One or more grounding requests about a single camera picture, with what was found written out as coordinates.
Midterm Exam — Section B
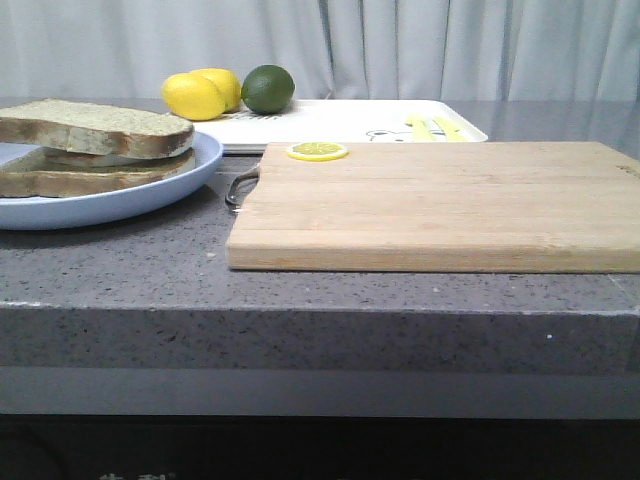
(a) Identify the fried egg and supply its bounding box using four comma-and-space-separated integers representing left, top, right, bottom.
43, 147, 145, 168

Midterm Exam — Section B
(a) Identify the bread slice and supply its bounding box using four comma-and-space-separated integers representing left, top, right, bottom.
1, 147, 196, 198
1, 99, 195, 160

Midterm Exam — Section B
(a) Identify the light blue plate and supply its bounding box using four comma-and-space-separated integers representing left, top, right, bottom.
1, 132, 224, 230

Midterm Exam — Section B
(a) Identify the white bear tray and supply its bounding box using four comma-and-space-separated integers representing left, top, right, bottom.
195, 100, 488, 154

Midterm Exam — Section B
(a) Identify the lemon slice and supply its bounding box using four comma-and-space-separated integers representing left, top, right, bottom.
286, 141, 349, 162

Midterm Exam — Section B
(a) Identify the left yellow utensil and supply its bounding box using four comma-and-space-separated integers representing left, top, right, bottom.
405, 113, 436, 142

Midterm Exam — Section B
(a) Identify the yellow utensil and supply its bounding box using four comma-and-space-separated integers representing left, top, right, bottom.
405, 113, 436, 142
433, 116, 466, 141

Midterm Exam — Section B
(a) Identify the green lime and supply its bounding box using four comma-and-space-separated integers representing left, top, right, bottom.
241, 64, 295, 115

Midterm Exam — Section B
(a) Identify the right yellow utensil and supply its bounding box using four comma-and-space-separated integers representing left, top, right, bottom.
433, 116, 466, 141

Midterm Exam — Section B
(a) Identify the rear yellow lemon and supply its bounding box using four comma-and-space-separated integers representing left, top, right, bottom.
192, 68, 241, 113

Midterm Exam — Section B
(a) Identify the yellow lemon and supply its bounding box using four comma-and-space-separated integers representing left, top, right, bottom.
192, 68, 241, 113
161, 72, 226, 121

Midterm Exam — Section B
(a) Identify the front yellow lemon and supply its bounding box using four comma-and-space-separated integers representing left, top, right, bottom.
161, 72, 226, 121

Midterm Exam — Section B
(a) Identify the wooden cutting board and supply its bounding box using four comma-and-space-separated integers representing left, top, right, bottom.
227, 141, 639, 273

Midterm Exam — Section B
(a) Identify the white curtain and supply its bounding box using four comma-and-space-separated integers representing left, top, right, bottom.
1, 1, 639, 101

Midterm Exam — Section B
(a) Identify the metal cutting board handle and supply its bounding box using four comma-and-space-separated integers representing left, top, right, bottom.
225, 166, 260, 212

